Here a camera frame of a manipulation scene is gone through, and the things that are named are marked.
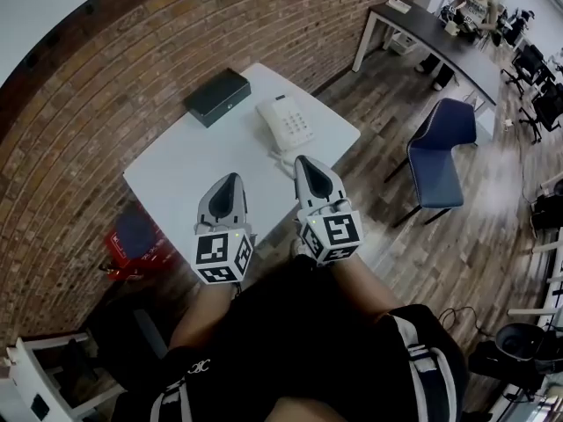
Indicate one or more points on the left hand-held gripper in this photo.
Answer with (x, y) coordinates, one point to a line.
(220, 257)

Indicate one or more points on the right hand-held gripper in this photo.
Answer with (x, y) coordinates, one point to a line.
(338, 235)

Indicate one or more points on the white telephone base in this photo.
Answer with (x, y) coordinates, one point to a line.
(297, 123)

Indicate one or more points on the white telephone handset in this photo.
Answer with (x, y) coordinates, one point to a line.
(269, 121)

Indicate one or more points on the person's right forearm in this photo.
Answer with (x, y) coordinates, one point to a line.
(360, 284)

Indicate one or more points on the person's left forearm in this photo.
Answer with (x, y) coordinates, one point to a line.
(202, 315)

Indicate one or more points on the red crate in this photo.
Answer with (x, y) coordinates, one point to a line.
(141, 249)

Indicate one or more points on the person's black shirt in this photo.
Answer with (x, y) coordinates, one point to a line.
(299, 332)

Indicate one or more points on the blue chair with black legs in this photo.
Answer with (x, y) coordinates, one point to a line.
(437, 165)

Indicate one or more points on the black rectangular box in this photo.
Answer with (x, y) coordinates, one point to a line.
(217, 97)

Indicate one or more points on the white storage box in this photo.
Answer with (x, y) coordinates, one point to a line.
(403, 43)

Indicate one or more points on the black round equipment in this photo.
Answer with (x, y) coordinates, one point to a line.
(514, 350)

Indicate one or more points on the dark desk with white legs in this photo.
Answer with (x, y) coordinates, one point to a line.
(444, 38)

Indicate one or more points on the white shelf unit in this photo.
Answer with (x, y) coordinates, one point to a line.
(31, 380)

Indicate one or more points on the white flat device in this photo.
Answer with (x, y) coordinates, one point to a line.
(398, 4)

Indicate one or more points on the black office chair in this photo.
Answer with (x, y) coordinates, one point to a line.
(547, 108)
(530, 64)

